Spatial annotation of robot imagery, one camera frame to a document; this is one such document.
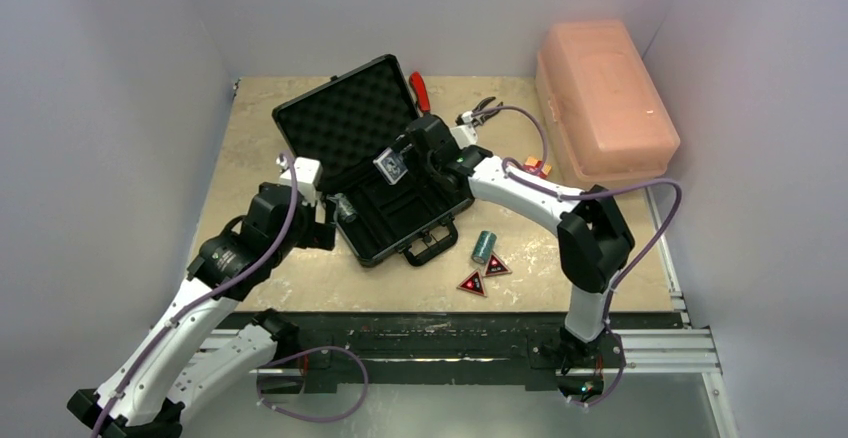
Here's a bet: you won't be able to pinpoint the blue green poker chip stack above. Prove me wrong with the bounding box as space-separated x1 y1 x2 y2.
330 193 358 224

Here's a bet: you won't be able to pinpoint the blue playing card deck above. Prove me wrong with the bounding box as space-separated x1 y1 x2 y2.
373 148 408 185

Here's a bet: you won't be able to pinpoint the red Texas Hold'em card box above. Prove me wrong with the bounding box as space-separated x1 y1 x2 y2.
523 156 552 179

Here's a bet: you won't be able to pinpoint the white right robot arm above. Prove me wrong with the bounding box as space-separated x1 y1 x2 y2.
390 116 635 365

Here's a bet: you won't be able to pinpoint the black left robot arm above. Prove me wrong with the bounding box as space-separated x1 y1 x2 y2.
67 182 335 437

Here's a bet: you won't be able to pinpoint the black poker carrying case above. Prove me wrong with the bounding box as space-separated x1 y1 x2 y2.
272 54 473 267

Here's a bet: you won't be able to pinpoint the red triangle dealer button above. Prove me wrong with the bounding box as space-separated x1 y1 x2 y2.
457 269 487 297

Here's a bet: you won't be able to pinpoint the pink plastic storage box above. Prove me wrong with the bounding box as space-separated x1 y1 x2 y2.
535 20 680 189

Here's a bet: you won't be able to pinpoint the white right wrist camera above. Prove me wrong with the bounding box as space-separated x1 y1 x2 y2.
450 111 478 149

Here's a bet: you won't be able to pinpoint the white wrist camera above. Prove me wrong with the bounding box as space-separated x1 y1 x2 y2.
450 111 478 149
277 154 323 206

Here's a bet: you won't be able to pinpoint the black wire stripper pliers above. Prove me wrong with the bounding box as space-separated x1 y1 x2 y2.
455 96 504 128

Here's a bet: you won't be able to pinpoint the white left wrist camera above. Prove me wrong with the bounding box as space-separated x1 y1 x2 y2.
277 154 323 206

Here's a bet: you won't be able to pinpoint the red handled tool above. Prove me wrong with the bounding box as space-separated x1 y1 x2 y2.
408 71 431 115

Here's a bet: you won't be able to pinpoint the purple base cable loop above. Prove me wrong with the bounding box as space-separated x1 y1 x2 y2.
256 345 370 424

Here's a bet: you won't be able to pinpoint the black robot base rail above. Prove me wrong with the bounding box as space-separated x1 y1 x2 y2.
200 312 719 400

